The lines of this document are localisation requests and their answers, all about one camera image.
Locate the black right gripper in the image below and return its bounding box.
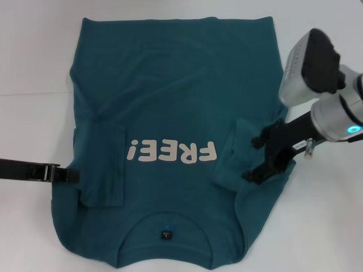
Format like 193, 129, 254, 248
241, 112, 321, 185

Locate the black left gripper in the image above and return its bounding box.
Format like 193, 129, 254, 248
0, 158, 81, 184

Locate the blue shirt with FREE print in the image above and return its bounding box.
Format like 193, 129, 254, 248
50, 16, 297, 259

